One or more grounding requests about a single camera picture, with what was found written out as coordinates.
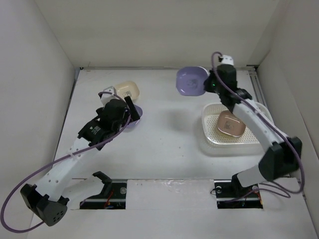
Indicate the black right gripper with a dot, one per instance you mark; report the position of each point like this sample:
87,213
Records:
207,86

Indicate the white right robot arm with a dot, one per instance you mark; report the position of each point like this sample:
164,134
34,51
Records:
282,154

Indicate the brown panda plate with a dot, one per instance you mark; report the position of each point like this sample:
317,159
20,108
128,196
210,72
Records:
229,124

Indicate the small purple panda plate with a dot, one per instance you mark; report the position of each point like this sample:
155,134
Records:
190,81

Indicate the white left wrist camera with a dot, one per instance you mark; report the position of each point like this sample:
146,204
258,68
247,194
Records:
108,94

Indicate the aluminium rail right side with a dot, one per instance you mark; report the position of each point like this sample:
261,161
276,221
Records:
259,96

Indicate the cream panda plate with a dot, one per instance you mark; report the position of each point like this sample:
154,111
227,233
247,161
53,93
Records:
128,88

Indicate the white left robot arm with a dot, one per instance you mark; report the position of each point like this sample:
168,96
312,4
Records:
45,197

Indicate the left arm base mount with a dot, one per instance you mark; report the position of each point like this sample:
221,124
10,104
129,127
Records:
111,197

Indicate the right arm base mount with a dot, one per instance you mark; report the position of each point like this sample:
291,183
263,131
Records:
228,198

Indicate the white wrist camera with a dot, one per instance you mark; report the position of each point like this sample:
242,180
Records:
225,60
108,94

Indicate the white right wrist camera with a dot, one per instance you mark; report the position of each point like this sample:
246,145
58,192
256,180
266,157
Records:
225,60

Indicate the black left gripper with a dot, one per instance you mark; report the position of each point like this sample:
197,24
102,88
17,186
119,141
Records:
127,114

